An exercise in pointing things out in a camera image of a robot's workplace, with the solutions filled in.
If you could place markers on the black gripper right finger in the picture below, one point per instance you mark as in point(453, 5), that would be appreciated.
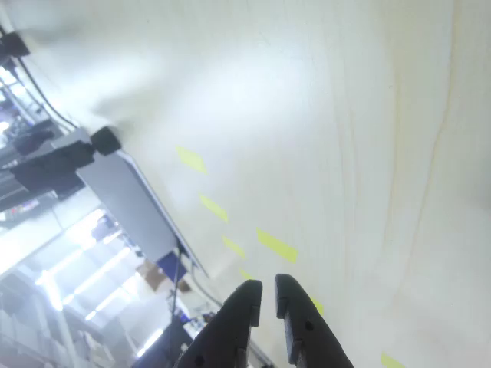
point(307, 337)

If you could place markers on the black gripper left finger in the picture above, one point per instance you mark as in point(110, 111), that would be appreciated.
point(226, 333)

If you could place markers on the brown cardboard box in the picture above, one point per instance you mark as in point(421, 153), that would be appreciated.
point(153, 276)

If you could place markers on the short yellow tape mark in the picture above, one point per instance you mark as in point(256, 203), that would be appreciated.
point(191, 159)
point(277, 245)
point(318, 306)
point(213, 207)
point(390, 361)

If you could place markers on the thin black pole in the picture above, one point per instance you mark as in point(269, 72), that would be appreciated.
point(174, 306)

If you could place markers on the ceiling light strip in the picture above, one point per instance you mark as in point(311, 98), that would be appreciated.
point(99, 270)
point(150, 342)
point(107, 303)

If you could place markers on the blue object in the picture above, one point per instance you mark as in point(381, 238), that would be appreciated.
point(169, 262)

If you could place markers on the grey flat panel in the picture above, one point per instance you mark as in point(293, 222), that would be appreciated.
point(126, 207)

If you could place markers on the black clamp knob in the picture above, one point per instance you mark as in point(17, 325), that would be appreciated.
point(105, 140)

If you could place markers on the small black clamp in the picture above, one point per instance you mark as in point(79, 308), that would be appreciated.
point(13, 44)

